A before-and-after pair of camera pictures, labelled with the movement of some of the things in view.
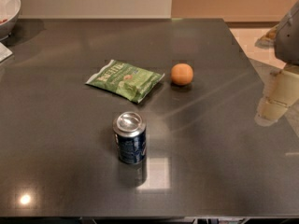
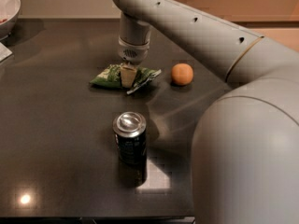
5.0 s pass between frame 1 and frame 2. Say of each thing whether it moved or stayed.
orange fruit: stayed
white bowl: stayed
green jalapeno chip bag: moved
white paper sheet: stayed
